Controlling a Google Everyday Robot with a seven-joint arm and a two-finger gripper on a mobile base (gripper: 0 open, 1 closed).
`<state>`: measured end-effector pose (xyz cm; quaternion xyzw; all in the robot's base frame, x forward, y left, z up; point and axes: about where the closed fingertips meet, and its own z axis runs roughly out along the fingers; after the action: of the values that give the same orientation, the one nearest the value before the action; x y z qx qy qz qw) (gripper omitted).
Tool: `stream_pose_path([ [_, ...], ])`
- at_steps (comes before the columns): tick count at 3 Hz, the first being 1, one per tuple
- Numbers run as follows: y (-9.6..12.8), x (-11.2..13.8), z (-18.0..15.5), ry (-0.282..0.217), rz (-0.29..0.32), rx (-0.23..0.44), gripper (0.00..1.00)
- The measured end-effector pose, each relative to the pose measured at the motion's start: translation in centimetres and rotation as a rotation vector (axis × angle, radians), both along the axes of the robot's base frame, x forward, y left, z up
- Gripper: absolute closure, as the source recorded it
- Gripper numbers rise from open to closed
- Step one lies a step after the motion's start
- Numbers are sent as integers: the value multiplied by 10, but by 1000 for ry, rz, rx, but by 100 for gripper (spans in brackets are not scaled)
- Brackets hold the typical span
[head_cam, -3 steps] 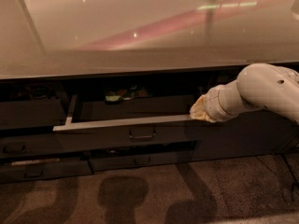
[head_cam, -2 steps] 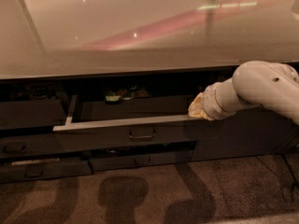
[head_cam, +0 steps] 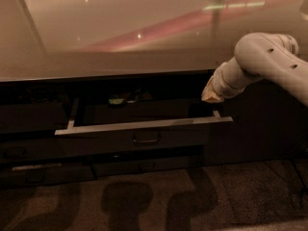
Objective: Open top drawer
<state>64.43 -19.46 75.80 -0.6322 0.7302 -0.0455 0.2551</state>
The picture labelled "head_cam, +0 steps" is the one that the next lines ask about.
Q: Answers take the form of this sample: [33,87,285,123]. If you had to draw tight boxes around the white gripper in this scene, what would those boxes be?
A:
[201,61,247,103]

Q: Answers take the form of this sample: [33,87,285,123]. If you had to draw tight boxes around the dark grey drawer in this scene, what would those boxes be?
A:
[0,139,64,164]
[92,155,199,177]
[0,102,67,134]
[55,98,233,156]
[0,163,95,189]

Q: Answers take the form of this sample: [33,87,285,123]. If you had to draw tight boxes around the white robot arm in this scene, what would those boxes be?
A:
[201,33,308,106]

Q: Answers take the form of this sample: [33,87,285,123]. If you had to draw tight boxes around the small items in top drawer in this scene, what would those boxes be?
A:
[108,89,153,106]

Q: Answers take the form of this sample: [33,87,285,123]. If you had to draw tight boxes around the dark grey cabinet door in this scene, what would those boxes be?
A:
[203,81,308,165]

